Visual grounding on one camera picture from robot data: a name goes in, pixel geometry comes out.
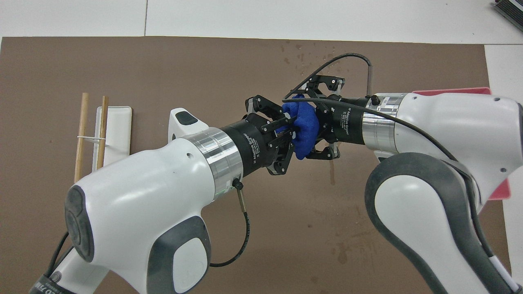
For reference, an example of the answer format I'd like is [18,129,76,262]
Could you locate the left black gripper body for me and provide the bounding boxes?
[222,114,286,177]

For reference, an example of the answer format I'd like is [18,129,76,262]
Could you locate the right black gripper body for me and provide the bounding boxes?
[320,95,368,146]

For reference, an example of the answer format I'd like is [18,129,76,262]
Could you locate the blue towel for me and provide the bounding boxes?
[276,95,320,160]

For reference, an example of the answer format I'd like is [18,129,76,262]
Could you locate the pink plastic bin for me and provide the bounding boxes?
[412,87,511,200]

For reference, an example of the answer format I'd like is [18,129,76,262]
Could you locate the brown table mat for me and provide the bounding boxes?
[0,36,514,294]

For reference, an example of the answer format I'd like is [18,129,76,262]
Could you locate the white rectangular tray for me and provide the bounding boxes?
[92,106,133,172]

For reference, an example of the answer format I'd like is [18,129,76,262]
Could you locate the short darker wooden dowel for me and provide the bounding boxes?
[95,96,110,171]

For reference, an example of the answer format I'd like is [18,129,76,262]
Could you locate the long light wooden dowel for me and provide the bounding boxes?
[74,93,89,183]

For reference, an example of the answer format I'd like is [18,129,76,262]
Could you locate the grey ribbed device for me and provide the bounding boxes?
[492,0,523,22]

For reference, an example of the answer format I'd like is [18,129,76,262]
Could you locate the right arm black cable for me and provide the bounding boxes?
[282,53,497,262]

